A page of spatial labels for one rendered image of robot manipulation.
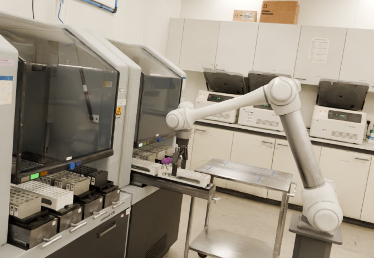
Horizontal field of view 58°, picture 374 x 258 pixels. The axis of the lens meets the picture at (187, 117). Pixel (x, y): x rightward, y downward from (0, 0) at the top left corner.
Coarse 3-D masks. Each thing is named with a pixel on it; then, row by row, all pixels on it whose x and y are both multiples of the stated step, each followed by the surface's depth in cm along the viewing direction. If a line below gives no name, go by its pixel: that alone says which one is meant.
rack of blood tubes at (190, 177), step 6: (180, 168) 205; (162, 174) 201; (168, 174) 203; (180, 174) 195; (186, 174) 195; (192, 174) 196; (198, 174) 197; (204, 174) 199; (174, 180) 196; (180, 180) 195; (186, 180) 202; (192, 180) 203; (198, 180) 201; (204, 180) 190; (204, 186) 190
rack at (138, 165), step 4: (132, 160) 210; (136, 160) 211; (140, 160) 212; (144, 160) 213; (132, 164) 214; (136, 164) 205; (140, 164) 204; (144, 164) 205; (148, 164) 206; (152, 164) 207; (156, 164) 208; (160, 164) 208; (132, 168) 206; (136, 168) 214; (140, 168) 215; (144, 168) 214; (148, 168) 213; (152, 168) 201; (156, 168) 203; (144, 172) 203; (148, 172) 202; (152, 172) 201; (156, 172) 204
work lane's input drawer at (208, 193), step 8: (136, 176) 203; (144, 176) 201; (152, 176) 201; (152, 184) 200; (160, 184) 198; (168, 184) 196; (176, 184) 194; (184, 184) 194; (208, 184) 194; (184, 192) 193; (192, 192) 191; (200, 192) 189; (208, 192) 187; (208, 200) 189; (216, 200) 190
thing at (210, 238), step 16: (224, 160) 258; (224, 176) 216; (240, 176) 221; (256, 176) 225; (272, 176) 230; (288, 176) 236; (288, 192) 243; (192, 208) 226; (208, 208) 266; (208, 240) 243; (224, 240) 246; (240, 240) 249; (256, 240) 252; (224, 256) 223; (240, 256) 226; (256, 256) 228; (272, 256) 231
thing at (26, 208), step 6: (30, 198) 131; (36, 198) 132; (18, 204) 125; (24, 204) 127; (30, 204) 129; (36, 204) 132; (18, 210) 124; (24, 210) 127; (30, 210) 130; (36, 210) 133; (18, 216) 125; (24, 216) 128
